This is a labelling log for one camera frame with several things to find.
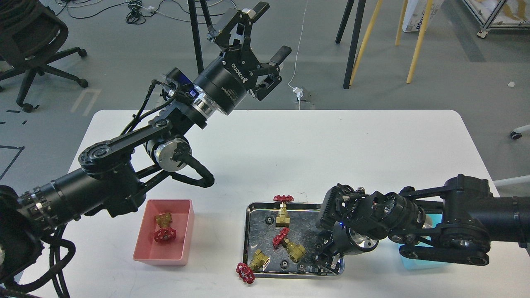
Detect black floor cables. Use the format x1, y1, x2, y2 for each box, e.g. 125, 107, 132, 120
54, 0, 240, 24

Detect small black gear bottom left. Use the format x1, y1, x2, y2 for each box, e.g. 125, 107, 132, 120
280, 259, 290, 270

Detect aluminium frame cart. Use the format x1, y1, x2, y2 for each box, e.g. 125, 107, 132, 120
463, 0, 530, 39

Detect white power cable with plug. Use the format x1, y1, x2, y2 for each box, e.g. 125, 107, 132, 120
288, 0, 310, 109

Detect black office chair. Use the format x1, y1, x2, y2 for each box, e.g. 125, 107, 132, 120
0, 0, 88, 113

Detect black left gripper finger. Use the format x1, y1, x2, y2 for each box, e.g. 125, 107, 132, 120
247, 2, 270, 19
270, 46, 292, 65

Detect small black gear bottom right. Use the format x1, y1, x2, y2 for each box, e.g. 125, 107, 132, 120
297, 263, 306, 275

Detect blue plastic box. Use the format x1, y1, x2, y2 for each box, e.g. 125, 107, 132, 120
397, 210, 452, 270

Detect brass valve red handle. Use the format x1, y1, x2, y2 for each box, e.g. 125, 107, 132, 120
272, 228, 306, 263
273, 195, 294, 228
154, 212, 176, 242
235, 249, 270, 284

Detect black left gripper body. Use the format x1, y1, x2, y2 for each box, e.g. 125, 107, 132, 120
193, 9, 282, 116

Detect black tripod stand left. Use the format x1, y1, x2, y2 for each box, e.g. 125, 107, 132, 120
187, 0, 212, 74

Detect black tripod stand right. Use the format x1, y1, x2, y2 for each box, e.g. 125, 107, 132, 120
335, 0, 366, 90

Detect yellow wooden easel legs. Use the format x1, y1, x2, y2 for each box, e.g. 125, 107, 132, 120
350, 0, 435, 86

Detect brass valve bottom red handle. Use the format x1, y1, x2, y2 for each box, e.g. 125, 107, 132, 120
235, 249, 270, 284

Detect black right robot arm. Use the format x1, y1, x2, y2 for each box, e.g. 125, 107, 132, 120
315, 174, 530, 273

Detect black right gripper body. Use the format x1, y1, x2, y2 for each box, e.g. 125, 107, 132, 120
316, 225, 379, 274

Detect brass valve top red handle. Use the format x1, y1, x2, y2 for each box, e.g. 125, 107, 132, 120
273, 195, 294, 228

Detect pink plastic box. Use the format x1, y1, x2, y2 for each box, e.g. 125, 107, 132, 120
133, 199, 195, 266

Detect metal tray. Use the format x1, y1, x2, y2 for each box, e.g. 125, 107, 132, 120
242, 202, 345, 279

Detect black tripod stand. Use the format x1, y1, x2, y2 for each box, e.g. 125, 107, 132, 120
187, 0, 212, 74
335, 0, 366, 90

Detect small black gear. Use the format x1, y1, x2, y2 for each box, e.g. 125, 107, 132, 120
264, 216, 275, 225
280, 259, 290, 270
297, 263, 306, 275

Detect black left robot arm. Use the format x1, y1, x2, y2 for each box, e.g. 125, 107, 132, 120
1, 2, 292, 298

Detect small black gear top left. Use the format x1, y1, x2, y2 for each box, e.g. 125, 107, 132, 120
264, 216, 275, 225

